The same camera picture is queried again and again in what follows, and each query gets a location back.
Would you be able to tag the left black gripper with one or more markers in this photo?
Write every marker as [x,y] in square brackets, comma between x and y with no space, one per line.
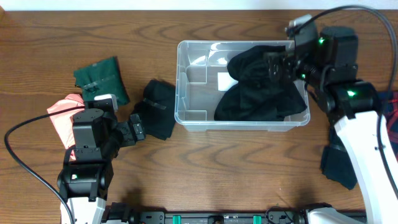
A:
[137,126]

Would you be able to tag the navy blue garment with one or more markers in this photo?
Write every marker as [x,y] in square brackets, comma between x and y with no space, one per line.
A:
[335,162]

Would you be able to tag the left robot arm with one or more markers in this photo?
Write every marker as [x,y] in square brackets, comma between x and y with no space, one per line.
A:
[87,169]

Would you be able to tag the white label in container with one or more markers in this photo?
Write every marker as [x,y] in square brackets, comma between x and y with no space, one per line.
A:
[225,81]

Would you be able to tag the small black garment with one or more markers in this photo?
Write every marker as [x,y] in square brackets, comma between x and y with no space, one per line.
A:
[156,109]

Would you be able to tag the clear plastic storage container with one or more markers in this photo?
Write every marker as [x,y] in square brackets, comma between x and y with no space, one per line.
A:
[197,95]

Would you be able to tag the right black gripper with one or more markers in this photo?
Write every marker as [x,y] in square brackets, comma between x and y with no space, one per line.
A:
[291,60]

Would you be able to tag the red blue plaid shirt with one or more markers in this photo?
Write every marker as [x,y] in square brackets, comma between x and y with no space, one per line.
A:
[390,112]

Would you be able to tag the dark green garment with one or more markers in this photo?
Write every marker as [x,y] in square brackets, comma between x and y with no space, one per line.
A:
[100,78]

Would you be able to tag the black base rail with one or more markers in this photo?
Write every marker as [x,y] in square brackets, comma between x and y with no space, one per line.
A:
[316,213]

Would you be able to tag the pink printed shirt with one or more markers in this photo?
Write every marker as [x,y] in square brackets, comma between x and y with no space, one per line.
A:
[63,122]

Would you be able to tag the large black garment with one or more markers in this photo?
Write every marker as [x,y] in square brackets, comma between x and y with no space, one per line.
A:
[261,94]

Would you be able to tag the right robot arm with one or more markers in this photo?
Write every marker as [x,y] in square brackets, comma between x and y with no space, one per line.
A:
[326,60]

